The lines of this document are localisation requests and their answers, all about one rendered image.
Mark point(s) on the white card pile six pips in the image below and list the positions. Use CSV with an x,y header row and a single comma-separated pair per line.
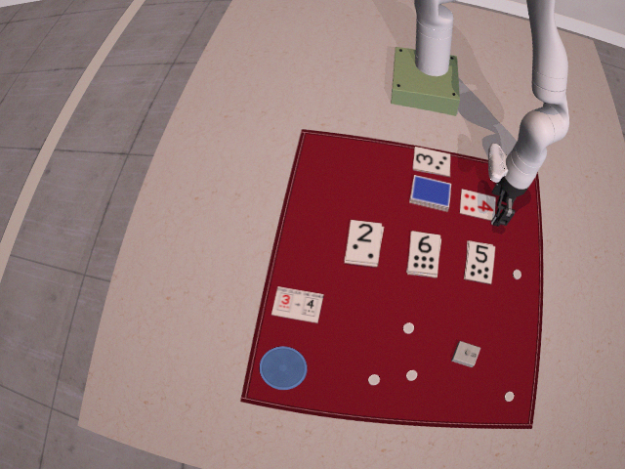
x,y
424,254

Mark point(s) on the pale wide rule card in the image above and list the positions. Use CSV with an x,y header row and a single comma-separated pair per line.
x,y
298,304

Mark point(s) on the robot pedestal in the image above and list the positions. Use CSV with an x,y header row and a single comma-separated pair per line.
x,y
425,93

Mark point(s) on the blue-backed plywood card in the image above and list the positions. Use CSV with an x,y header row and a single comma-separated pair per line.
x,y
476,202

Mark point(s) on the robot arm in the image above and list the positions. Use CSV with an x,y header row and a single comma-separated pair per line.
x,y
542,132

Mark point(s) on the blue flat disc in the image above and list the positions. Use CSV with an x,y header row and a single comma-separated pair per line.
x,y
283,367

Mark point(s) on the white card pile five pips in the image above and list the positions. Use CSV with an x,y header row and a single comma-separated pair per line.
x,y
480,261

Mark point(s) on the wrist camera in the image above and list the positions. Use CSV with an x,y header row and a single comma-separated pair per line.
x,y
498,161

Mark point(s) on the blue-backed card stock pile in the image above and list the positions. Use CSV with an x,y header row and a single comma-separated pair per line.
x,y
429,191

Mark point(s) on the grey block with peg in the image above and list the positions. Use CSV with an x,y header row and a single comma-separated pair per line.
x,y
466,353

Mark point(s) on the white card pile two pips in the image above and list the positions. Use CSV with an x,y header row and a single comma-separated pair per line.
x,y
363,254

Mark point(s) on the pale beige stone table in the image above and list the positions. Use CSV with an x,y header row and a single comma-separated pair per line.
x,y
195,244

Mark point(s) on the red felt mat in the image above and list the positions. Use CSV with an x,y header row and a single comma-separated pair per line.
x,y
342,366

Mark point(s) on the white card three pips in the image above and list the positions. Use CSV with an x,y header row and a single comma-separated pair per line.
x,y
431,160

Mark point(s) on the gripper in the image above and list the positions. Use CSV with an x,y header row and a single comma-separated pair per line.
x,y
509,188

